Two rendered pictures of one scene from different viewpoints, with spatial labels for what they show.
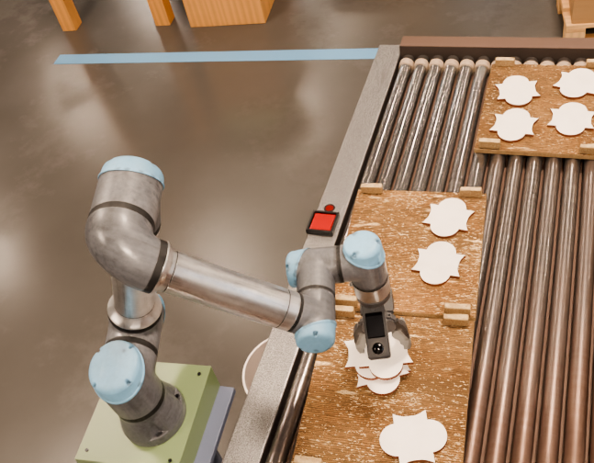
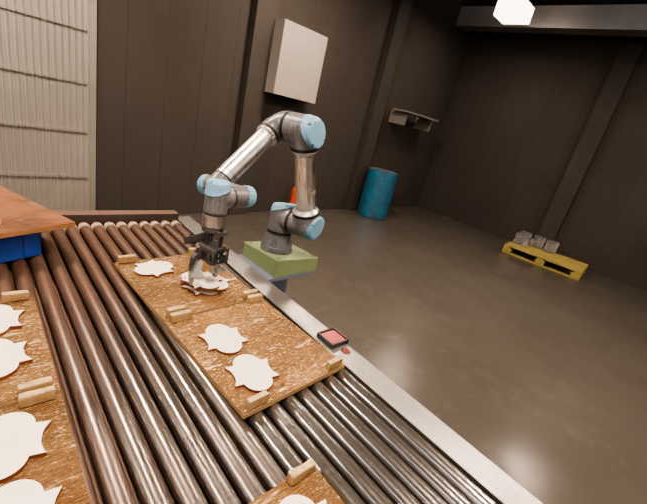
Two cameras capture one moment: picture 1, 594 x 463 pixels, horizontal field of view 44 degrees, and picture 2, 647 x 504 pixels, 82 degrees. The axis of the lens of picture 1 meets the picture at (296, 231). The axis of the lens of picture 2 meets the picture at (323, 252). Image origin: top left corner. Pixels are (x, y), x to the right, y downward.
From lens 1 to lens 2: 2.12 m
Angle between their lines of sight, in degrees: 86
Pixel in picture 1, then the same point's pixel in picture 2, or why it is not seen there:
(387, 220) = (293, 352)
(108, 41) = not seen: outside the picture
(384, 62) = not seen: outside the picture
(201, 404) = (264, 256)
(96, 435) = not seen: hidden behind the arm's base
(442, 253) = (226, 344)
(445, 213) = (257, 372)
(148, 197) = (290, 120)
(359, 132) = (430, 424)
